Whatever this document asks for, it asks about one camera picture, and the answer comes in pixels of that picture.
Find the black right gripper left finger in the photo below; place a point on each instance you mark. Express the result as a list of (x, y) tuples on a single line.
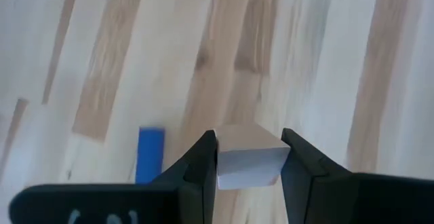
[(135, 203)]

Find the small plain wooden block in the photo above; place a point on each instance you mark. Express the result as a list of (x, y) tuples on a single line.
[(251, 156)]

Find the dark blue block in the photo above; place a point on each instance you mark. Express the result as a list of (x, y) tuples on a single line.
[(150, 156)]

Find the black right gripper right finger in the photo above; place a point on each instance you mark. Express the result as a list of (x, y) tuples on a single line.
[(339, 200)]

